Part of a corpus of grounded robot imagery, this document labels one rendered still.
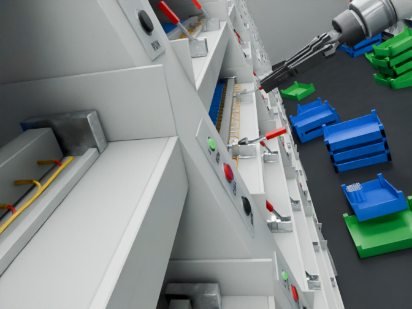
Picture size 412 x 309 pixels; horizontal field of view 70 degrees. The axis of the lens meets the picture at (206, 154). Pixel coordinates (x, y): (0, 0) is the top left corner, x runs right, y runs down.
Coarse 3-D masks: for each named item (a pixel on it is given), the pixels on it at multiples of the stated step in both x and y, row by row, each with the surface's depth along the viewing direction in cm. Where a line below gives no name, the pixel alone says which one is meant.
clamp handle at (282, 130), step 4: (280, 128) 50; (284, 128) 49; (268, 132) 51; (272, 132) 50; (276, 132) 49; (280, 132) 49; (284, 132) 49; (264, 136) 51; (268, 136) 50; (272, 136) 50; (276, 136) 50; (252, 140) 52; (256, 140) 51; (260, 140) 51; (248, 144) 51; (252, 144) 51
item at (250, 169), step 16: (224, 80) 87; (240, 80) 89; (224, 96) 81; (240, 112) 70; (256, 112) 68; (240, 128) 62; (256, 128) 61; (256, 144) 55; (240, 160) 51; (256, 160) 50; (256, 176) 46; (256, 192) 43
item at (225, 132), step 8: (232, 80) 85; (232, 88) 79; (240, 88) 83; (232, 96) 74; (224, 104) 69; (232, 104) 72; (224, 112) 65; (232, 112) 68; (224, 120) 61; (224, 128) 58; (224, 136) 55; (232, 136) 57; (224, 144) 52
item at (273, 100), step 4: (272, 100) 163; (276, 100) 162; (272, 104) 164; (276, 104) 164; (272, 108) 162; (276, 108) 161; (276, 112) 156; (276, 116) 150; (276, 120) 148; (280, 120) 147; (276, 124) 144; (280, 124) 143; (284, 140) 129; (284, 144) 126; (288, 152) 110
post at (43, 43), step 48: (0, 0) 18; (48, 0) 18; (96, 0) 17; (144, 0) 25; (0, 48) 19; (48, 48) 19; (96, 48) 19; (144, 48) 21; (192, 96) 27; (192, 144) 23; (192, 192) 24; (192, 240) 26; (240, 240) 26
